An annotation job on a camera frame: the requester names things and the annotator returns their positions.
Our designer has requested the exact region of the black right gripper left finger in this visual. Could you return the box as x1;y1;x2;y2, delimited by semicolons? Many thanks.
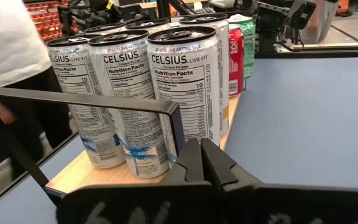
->
56;138;222;224

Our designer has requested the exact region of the person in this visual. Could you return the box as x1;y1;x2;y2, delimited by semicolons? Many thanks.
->
303;0;339;44
0;0;74;175

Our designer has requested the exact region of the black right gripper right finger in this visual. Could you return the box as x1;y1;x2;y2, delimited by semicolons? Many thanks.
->
200;138;358;224

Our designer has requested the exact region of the white Celsius can pineapple print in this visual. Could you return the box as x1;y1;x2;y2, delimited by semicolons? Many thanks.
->
84;21;127;35

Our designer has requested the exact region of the red storage bin rack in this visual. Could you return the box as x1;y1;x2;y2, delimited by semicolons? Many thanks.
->
26;1;78;41

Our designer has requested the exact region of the green Sprite soda can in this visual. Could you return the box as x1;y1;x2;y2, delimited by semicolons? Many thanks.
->
227;14;257;91

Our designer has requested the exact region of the red Coca-Cola can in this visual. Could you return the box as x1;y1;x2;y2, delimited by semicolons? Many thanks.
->
227;24;245;97

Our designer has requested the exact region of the wooden shelf black metal frame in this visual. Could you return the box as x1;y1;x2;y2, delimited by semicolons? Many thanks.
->
0;85;242;206

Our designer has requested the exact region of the orange object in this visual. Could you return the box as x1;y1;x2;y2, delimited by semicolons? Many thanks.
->
336;0;351;14

